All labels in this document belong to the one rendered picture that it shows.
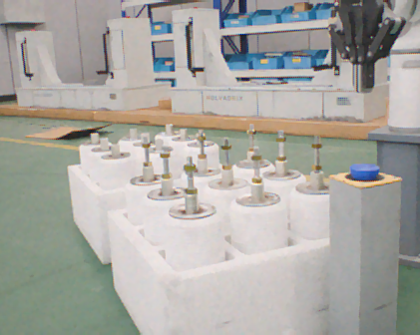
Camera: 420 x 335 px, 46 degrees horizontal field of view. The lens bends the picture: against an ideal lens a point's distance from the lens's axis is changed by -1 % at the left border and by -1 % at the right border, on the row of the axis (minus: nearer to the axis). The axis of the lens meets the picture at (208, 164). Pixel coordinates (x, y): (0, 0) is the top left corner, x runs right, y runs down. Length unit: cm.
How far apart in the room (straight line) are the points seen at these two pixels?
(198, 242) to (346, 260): 22
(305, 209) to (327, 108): 209
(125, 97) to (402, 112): 308
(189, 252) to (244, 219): 11
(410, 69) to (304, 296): 56
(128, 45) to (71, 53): 412
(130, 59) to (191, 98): 79
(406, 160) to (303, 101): 187
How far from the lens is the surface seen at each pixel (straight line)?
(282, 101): 306
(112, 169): 125
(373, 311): 77
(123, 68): 407
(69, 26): 818
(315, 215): 86
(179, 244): 77
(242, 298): 79
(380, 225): 72
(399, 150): 117
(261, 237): 81
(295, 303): 85
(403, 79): 117
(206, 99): 342
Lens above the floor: 49
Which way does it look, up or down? 13 degrees down
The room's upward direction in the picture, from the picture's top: 3 degrees counter-clockwise
